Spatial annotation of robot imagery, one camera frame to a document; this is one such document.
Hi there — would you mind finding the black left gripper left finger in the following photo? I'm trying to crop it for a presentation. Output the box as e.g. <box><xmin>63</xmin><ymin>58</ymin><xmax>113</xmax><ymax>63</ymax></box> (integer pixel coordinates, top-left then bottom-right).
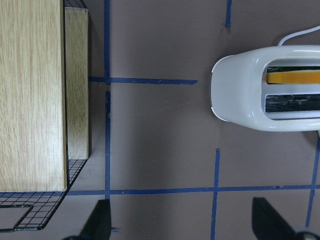
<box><xmin>64</xmin><ymin>199</ymin><xmax>111</xmax><ymax>240</ymax></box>

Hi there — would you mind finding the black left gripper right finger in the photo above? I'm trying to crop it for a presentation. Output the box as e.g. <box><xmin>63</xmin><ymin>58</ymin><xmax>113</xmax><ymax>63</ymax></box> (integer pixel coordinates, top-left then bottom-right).
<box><xmin>251</xmin><ymin>197</ymin><xmax>320</xmax><ymax>240</ymax></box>

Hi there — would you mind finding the white two-slot toaster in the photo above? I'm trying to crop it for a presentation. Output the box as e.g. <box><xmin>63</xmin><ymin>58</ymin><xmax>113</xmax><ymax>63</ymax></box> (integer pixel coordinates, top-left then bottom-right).
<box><xmin>210</xmin><ymin>45</ymin><xmax>320</xmax><ymax>132</ymax></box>

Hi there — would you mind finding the yellow bread slice in toaster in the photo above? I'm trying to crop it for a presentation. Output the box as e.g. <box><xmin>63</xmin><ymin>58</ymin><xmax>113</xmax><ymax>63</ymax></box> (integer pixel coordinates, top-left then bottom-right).
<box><xmin>266</xmin><ymin>70</ymin><xmax>320</xmax><ymax>84</ymax></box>

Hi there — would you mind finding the light wooden shelf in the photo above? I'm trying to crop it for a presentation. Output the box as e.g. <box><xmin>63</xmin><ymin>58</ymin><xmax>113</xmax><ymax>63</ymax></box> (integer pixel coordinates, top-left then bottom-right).
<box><xmin>0</xmin><ymin>0</ymin><xmax>89</xmax><ymax>192</ymax></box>

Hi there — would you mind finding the black wire basket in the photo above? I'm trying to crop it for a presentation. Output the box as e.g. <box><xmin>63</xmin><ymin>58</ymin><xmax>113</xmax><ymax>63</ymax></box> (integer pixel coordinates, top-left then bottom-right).
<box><xmin>0</xmin><ymin>0</ymin><xmax>90</xmax><ymax>233</ymax></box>

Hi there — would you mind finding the white toaster power cable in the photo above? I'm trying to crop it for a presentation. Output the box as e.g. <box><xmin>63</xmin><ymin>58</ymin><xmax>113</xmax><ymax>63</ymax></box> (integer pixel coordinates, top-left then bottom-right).
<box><xmin>276</xmin><ymin>24</ymin><xmax>320</xmax><ymax>47</ymax></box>

